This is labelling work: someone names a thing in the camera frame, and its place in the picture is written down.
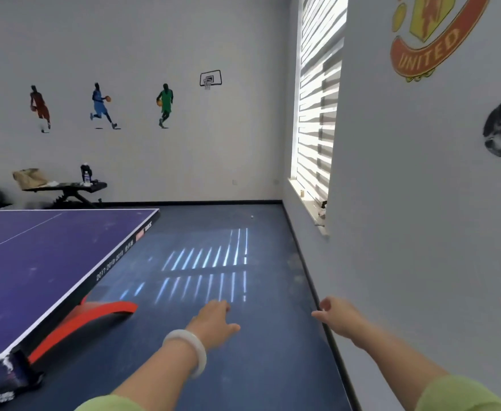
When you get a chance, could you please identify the person's left hand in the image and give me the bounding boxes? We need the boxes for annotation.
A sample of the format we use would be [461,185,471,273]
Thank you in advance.
[185,300,241,352]

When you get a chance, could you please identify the striped zebra window blind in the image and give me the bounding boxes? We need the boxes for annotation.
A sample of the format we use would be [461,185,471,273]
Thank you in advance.
[291,0,350,210]

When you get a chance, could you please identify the black sit-up bench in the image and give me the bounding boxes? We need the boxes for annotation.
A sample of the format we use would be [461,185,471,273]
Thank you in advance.
[21,180,108,209]

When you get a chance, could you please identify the basketball hoop wall sticker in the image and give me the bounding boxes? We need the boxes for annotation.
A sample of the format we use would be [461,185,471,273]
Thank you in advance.
[199,69,224,91]

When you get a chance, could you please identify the person's left forearm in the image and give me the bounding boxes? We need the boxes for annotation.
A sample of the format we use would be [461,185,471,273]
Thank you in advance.
[111,344,200,411]

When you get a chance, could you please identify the person's right hand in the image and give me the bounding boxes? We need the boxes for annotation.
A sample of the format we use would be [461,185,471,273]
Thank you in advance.
[311,296,369,343]

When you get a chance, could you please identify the person's right forearm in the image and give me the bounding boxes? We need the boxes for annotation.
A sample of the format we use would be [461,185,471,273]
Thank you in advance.
[351,327,448,411]

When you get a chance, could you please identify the blue table tennis table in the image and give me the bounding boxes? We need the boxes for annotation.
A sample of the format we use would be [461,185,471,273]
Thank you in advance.
[0,208,161,381]

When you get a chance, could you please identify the blue player wall sticker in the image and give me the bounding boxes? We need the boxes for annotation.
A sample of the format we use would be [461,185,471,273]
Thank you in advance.
[89,82,121,130]

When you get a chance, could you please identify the white jade bracelet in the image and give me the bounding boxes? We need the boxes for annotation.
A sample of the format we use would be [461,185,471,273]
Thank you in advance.
[162,329,208,380]

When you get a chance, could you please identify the brown paper bag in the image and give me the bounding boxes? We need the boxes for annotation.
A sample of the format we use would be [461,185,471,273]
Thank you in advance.
[12,168,49,190]

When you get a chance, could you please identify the red player wall sticker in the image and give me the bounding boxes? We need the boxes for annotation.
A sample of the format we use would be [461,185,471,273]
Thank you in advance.
[29,84,52,134]

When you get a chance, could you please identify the green player wall sticker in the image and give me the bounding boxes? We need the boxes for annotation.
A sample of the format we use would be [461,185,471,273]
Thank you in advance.
[156,83,174,129]

